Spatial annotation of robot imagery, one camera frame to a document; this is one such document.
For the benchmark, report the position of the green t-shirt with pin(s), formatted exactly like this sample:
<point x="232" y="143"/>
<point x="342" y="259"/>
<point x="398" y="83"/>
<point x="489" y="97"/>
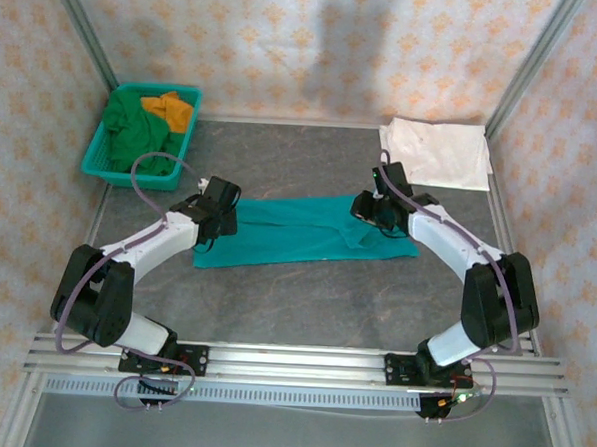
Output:
<point x="133" y="135"/>

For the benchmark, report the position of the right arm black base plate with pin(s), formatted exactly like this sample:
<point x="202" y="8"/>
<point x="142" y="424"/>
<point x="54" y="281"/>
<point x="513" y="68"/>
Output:
<point x="401" y="371"/>

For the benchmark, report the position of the orange t-shirt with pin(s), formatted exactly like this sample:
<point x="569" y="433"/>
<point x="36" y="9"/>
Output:
<point x="171" y="111"/>

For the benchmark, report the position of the aluminium table side rail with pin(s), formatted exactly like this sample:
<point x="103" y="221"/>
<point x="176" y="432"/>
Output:
<point x="501" y="214"/>

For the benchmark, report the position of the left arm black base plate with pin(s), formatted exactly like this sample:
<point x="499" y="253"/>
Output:
<point x="196" y="361"/>

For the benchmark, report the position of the white folded t-shirt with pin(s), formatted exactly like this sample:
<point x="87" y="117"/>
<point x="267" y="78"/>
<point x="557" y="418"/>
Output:
<point x="442" y="151"/>

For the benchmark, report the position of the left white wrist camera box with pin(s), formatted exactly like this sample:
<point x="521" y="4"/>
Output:
<point x="204" y="183"/>

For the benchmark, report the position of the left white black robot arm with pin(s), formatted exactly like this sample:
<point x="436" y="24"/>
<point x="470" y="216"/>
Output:
<point x="152" y="241"/>

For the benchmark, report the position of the aluminium frame post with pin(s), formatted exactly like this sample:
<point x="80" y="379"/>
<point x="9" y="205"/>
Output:
<point x="532" y="60"/>
<point x="83" y="32"/>

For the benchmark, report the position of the teal t-shirt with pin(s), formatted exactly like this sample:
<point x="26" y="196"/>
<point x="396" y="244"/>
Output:
<point x="298" y="233"/>

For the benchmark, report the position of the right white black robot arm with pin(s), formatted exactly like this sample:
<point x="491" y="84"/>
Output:
<point x="443" y="236"/>

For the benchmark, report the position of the aluminium table edge bar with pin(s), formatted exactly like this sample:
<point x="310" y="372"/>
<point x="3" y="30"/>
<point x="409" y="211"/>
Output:
<point x="294" y="122"/>

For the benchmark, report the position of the aluminium mounting rail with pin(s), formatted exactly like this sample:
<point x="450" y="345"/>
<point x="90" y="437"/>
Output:
<point x="296" y="363"/>

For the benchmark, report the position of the teal plastic basket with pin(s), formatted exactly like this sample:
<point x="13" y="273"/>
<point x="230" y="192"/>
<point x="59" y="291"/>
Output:
<point x="93" y="165"/>

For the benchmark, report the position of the small green circuit board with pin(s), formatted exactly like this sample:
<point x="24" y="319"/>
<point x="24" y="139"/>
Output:
<point x="465" y="396"/>

